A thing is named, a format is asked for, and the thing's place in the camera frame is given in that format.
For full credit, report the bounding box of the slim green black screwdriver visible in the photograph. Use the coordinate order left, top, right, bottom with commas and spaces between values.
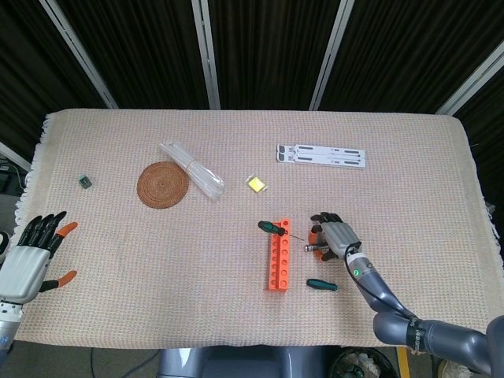
258, 220, 308, 243

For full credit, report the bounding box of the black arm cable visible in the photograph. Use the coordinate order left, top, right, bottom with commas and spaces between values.
344, 243, 418, 322

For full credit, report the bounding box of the round woven rattan coaster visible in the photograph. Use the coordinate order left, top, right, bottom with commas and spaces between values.
136, 161, 189, 209

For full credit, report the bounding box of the white rag bundle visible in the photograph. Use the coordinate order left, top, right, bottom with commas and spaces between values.
436, 358, 473, 378

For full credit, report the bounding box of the white partition frame post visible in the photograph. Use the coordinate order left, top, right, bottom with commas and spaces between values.
309, 0, 357, 111
191, 0, 221, 110
435, 50, 504, 116
0, 140, 32, 173
38, 0, 119, 110

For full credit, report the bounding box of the small yellow packet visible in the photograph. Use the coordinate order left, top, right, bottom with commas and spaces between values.
244, 176, 269, 195

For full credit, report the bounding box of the white folding laptop stand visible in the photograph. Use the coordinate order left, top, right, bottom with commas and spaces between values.
276, 143, 367, 169

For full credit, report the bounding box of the grey robot torso base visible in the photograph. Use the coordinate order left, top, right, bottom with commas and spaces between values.
157, 346, 343, 378

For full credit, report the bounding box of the bundle of clear plastic tubes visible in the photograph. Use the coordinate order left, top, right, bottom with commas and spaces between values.
158, 140, 226, 203

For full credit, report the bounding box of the thick teal black screwdriver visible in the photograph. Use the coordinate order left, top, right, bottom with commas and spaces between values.
306, 278, 339, 293

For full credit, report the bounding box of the orange screwdriver holder rack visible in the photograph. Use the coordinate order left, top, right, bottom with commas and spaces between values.
266, 217, 293, 293

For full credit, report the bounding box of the beige woven tablecloth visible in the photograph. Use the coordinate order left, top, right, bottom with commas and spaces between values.
13, 109, 501, 355

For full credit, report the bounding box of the black trash bin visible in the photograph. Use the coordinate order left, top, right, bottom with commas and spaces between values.
330, 346, 398, 378

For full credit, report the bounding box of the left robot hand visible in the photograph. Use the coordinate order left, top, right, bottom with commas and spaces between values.
0, 211, 79, 304

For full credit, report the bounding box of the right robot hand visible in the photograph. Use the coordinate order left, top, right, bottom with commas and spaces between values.
308, 211, 364, 263

